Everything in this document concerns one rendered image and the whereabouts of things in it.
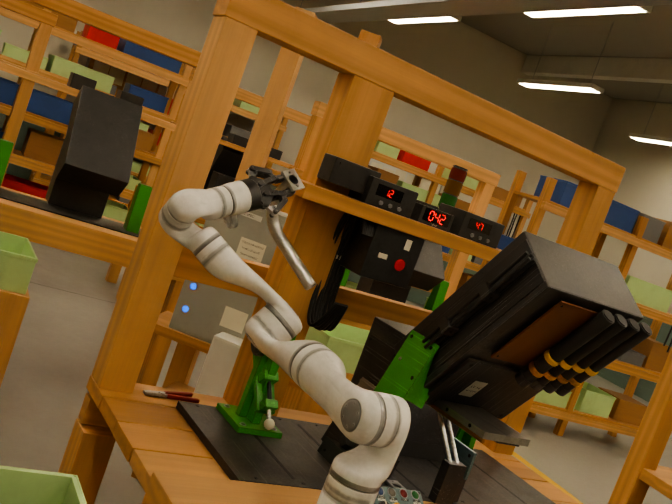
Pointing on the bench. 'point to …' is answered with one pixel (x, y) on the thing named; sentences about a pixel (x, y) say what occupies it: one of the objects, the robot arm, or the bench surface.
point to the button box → (398, 497)
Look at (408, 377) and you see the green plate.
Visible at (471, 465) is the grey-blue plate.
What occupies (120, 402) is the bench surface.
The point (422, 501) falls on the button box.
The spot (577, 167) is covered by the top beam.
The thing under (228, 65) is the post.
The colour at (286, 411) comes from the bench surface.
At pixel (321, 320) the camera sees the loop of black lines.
